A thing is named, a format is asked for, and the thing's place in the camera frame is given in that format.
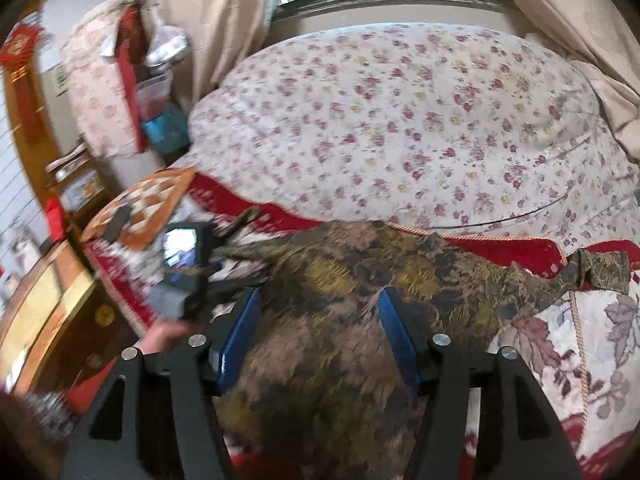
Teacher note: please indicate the beige curtain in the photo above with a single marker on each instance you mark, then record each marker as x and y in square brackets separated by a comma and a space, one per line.
[221, 32]
[604, 49]

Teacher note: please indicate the teal plastic bag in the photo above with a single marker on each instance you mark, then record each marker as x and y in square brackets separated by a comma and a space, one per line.
[168, 132]

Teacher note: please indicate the person's left hand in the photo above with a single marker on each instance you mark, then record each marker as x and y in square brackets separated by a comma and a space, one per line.
[163, 335]

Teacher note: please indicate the wooden bedside cabinet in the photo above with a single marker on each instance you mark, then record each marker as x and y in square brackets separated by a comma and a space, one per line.
[60, 326]

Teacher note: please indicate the brown checkered cushion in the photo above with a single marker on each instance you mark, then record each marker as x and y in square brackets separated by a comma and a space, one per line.
[152, 201]

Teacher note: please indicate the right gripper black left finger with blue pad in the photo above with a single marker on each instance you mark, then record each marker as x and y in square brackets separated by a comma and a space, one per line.
[154, 415]

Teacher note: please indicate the brown gold patterned garment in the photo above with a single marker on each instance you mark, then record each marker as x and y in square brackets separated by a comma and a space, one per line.
[320, 386]

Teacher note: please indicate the red white plush blanket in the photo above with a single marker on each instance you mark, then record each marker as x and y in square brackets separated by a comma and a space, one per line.
[583, 349]

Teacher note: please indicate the floral rose bed sheet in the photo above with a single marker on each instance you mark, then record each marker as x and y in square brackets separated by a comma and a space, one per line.
[447, 128]

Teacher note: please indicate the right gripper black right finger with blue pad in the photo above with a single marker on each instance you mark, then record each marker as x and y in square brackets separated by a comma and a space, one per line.
[520, 435]

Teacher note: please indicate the beige left curtain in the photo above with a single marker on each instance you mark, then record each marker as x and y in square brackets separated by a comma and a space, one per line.
[221, 32]

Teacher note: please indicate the hanging floral clothes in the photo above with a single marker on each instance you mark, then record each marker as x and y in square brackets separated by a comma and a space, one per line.
[97, 93]

